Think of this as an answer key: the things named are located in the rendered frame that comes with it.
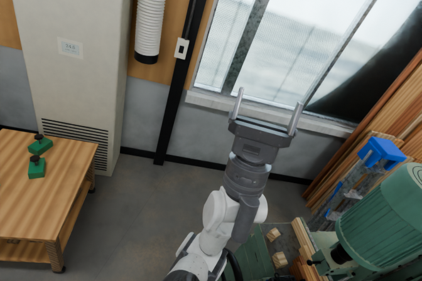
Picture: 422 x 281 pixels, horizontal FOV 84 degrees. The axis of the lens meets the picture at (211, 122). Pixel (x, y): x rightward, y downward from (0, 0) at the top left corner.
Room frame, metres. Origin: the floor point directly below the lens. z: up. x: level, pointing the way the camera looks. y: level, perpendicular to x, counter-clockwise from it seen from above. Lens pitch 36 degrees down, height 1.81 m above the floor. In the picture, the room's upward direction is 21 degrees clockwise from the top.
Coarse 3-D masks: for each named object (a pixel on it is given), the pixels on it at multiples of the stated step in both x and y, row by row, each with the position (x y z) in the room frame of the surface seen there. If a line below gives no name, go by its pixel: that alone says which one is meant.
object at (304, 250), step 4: (300, 248) 0.60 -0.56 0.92; (304, 248) 0.59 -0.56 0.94; (300, 252) 0.59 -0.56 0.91; (304, 252) 0.58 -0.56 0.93; (308, 252) 0.58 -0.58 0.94; (304, 256) 0.57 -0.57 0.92; (308, 256) 0.56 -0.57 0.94; (312, 260) 0.55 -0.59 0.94; (312, 264) 0.53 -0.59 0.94; (316, 272) 0.51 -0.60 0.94; (320, 276) 0.50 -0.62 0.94
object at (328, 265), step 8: (328, 248) 0.54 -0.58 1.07; (312, 256) 0.52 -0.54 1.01; (320, 256) 0.51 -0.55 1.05; (328, 256) 0.51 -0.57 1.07; (320, 264) 0.49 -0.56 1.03; (328, 264) 0.48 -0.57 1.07; (336, 264) 0.49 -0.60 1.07; (344, 264) 0.50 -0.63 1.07; (352, 264) 0.51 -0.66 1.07; (320, 272) 0.47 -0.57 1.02; (328, 272) 0.47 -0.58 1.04; (336, 272) 0.48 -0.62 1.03; (344, 272) 0.50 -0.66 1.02
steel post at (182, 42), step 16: (192, 0) 1.49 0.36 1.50; (192, 16) 1.48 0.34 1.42; (192, 32) 1.50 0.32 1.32; (176, 48) 1.46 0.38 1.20; (192, 48) 1.51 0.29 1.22; (176, 64) 1.49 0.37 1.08; (176, 80) 1.50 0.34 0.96; (176, 96) 1.50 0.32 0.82; (176, 112) 1.52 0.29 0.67; (160, 144) 1.50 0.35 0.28; (160, 160) 1.50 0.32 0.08
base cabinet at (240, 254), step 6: (240, 246) 0.65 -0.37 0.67; (240, 252) 0.63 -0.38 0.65; (240, 258) 0.61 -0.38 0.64; (246, 258) 0.58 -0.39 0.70; (228, 264) 0.64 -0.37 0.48; (240, 264) 0.59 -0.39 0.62; (246, 264) 0.57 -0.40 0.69; (228, 270) 0.61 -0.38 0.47; (246, 270) 0.55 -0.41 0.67; (228, 276) 0.59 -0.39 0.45; (246, 276) 0.53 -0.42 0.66
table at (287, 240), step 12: (264, 228) 0.64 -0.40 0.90; (276, 228) 0.66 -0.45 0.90; (288, 228) 0.68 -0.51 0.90; (264, 240) 0.58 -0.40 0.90; (276, 240) 0.60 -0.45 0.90; (288, 240) 0.62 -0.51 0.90; (264, 252) 0.55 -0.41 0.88; (276, 252) 0.55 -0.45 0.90; (288, 252) 0.57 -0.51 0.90; (264, 264) 0.51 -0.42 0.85; (288, 264) 0.52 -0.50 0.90; (276, 276) 0.46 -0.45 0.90
